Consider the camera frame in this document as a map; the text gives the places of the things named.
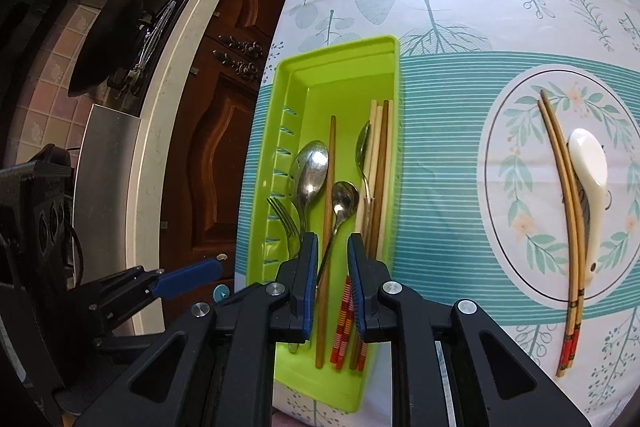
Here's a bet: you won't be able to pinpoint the brown wooden chopstick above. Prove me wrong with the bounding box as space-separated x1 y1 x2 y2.
314 115 336 369

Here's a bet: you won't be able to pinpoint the large steel spoon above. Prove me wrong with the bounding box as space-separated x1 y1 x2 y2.
288 140 329 258

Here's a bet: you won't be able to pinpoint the small steel spoon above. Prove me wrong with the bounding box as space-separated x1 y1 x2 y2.
317 181 359 285

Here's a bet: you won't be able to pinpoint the pale chopstick red striped end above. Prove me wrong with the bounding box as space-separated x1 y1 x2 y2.
331 100 383 371

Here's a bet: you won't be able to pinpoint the white ceramic spoon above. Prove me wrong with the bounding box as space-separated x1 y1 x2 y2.
568 128 608 286

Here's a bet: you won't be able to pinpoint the green plastic utensil tray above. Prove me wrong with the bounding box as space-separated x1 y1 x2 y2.
244 34 402 414

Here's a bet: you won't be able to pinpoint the white kitchen countertop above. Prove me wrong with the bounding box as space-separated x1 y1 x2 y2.
74 0 312 338

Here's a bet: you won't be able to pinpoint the steel spoon among chopsticks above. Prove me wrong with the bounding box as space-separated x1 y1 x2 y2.
355 121 372 236

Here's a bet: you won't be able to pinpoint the steel fork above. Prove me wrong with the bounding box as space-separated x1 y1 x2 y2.
267 197 300 259

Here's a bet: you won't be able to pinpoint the dark wooden cabinets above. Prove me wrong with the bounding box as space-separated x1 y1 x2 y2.
159 0 626 323

